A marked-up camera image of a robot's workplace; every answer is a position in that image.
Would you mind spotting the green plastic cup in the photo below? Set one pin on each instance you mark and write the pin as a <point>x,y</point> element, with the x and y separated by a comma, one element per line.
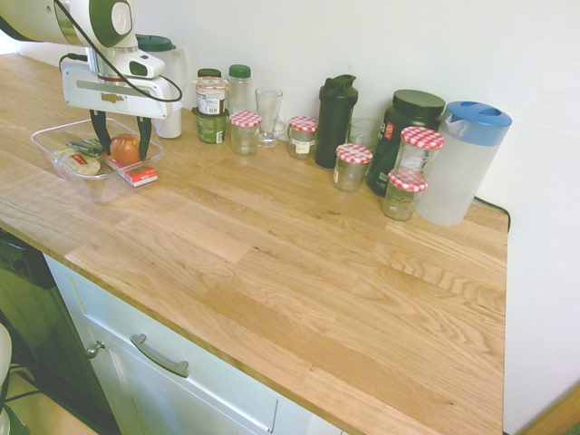
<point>210,129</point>

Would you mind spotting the silver cabinet knob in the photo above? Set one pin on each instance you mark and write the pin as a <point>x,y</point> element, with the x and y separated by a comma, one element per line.
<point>93,350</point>

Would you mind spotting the white ceramic mug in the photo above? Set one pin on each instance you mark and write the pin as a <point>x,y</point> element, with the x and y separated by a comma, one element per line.
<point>170,128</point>

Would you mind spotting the tall clear glass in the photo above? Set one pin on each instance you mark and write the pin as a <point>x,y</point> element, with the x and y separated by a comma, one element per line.
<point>268,109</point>

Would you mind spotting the dark green snack packet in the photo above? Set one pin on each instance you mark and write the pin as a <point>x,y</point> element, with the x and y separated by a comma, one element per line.
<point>86,146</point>

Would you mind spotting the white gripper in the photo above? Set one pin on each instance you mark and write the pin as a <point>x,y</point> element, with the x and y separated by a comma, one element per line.
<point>90,93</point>

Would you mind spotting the clear pitcher green lid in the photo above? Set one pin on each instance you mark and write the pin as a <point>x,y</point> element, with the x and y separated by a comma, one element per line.
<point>156,43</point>

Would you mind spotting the labelled glass jar checkered lid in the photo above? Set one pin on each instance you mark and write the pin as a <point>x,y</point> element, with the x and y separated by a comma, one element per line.
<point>302,140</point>

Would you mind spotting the dark built-in appliance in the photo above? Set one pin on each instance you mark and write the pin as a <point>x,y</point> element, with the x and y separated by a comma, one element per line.
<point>45,326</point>

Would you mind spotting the red Pocky box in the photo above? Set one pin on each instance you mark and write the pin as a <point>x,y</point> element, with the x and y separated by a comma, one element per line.
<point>140,174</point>

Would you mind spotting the short clear glass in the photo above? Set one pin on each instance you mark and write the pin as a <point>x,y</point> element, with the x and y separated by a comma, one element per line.
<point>362,133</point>

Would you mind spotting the frosted pitcher blue lid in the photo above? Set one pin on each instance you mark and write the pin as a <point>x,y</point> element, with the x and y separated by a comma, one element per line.
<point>462,181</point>

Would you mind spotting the red apple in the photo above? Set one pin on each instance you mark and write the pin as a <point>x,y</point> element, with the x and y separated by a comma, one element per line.
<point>124,149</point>

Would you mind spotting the glass jar red checkered lid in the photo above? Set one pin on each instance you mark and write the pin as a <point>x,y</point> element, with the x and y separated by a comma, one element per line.
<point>351,170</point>
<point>419,154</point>
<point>401,199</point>
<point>244,136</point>

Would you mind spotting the dark Vega protein tub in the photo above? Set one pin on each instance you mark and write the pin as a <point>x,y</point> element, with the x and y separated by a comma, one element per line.
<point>392,136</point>

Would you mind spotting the black shaker bottle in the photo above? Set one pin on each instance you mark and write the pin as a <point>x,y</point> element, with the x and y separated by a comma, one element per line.
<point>335,127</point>

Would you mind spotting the spice jar dark lid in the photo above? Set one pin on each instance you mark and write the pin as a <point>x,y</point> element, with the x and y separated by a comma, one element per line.
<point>209,73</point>

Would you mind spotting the round cracker packet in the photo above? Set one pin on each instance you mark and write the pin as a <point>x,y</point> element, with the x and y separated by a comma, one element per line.
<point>79,163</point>

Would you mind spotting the clear bottle green cap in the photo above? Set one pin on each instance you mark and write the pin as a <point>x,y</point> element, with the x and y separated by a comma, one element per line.
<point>239,88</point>

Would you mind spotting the white kitchen cabinet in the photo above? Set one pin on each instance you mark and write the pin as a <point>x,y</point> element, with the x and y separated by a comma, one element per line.
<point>204,399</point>

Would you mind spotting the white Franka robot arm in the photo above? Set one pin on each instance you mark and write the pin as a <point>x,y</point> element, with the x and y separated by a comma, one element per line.
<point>36,22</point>

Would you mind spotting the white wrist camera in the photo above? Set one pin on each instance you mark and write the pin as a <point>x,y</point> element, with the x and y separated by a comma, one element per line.
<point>140,67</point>

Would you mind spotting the clear plastic container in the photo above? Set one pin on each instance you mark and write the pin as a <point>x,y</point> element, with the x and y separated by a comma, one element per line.
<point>104,190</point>

